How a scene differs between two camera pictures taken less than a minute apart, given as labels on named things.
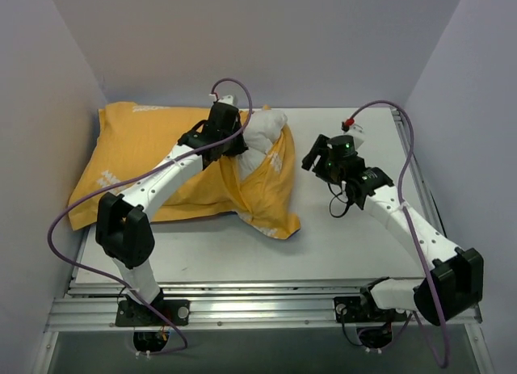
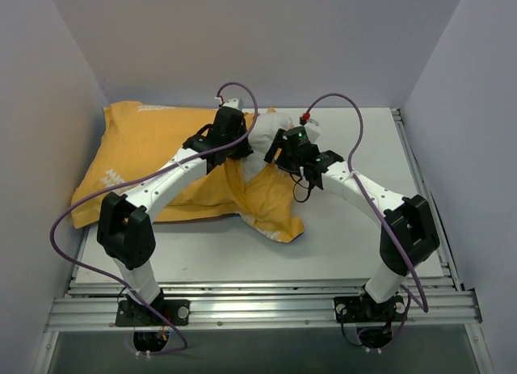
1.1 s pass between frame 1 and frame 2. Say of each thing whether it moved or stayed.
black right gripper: moved
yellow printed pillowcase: stayed
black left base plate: stayed
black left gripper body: stayed
